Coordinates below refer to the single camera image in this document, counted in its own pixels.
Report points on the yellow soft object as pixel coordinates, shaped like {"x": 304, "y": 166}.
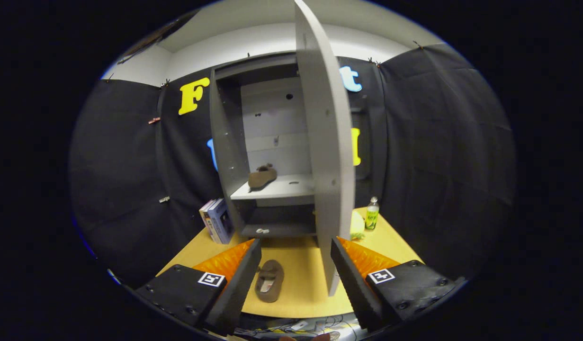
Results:
{"x": 356, "y": 227}

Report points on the blue and white books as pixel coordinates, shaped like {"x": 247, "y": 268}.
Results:
{"x": 218, "y": 222}

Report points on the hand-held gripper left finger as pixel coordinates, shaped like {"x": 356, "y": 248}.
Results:
{"x": 239, "y": 289}

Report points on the green label plastic bottle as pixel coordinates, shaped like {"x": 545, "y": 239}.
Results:
{"x": 372, "y": 218}

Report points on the black backdrop cloth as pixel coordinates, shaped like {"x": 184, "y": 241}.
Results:
{"x": 438, "y": 142}

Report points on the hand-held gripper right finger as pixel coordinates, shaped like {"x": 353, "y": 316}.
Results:
{"x": 353, "y": 289}

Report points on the red clip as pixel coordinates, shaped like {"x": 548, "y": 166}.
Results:
{"x": 154, "y": 121}

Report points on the brown fuzzy shoe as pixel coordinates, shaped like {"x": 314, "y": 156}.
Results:
{"x": 272, "y": 272}
{"x": 260, "y": 179}

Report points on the grey shoe cabinet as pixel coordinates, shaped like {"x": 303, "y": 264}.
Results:
{"x": 282, "y": 113}

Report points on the beige shoe cabinet door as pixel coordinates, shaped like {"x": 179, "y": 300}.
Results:
{"x": 327, "y": 142}

